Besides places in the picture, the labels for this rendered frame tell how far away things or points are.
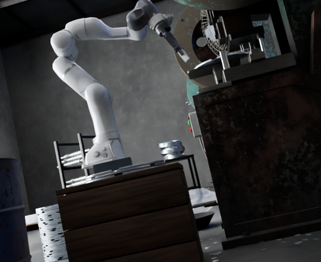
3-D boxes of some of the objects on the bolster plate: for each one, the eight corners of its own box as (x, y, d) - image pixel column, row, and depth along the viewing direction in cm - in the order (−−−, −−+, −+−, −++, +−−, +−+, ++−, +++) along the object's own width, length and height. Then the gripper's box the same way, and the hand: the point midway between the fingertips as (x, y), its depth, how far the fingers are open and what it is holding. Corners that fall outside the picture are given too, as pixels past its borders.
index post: (224, 70, 170) (218, 50, 171) (224, 72, 173) (218, 52, 174) (230, 69, 170) (225, 48, 171) (230, 70, 173) (225, 50, 174)
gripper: (161, 35, 211) (187, 67, 204) (150, 28, 199) (177, 63, 193) (171, 25, 209) (198, 57, 202) (161, 18, 197) (188, 53, 190)
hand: (184, 55), depth 198 cm, fingers closed
